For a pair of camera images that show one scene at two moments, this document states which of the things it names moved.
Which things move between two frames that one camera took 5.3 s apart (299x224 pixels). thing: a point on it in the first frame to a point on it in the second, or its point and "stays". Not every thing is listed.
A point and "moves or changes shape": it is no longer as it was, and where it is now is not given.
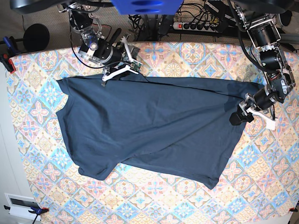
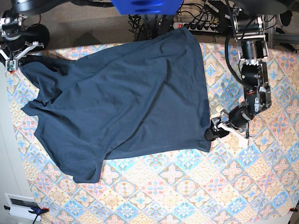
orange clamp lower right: (293, 209) stays
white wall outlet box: (19, 205) stays
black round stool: (36, 38) stays
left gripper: (119, 58) to (15, 47)
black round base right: (285, 17) stays
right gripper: (261, 103) to (236, 122)
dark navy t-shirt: (177, 130) moves or changes shape
